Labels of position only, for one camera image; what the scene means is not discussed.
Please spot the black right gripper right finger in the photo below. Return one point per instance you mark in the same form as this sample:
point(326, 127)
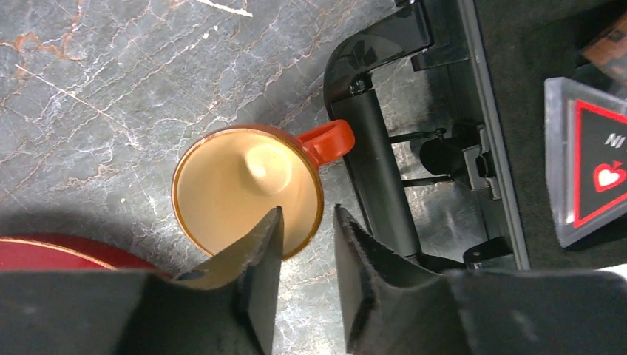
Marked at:
point(393, 306)

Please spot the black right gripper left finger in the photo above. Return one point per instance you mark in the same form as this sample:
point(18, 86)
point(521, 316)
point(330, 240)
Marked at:
point(225, 305)

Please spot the small orange cup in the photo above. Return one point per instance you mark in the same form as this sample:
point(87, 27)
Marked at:
point(228, 180)

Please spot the black poker chip case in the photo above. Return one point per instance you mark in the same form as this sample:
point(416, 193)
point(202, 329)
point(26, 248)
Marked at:
point(485, 58)

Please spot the round red tray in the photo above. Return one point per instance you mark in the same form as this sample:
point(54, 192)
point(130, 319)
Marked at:
point(44, 251)

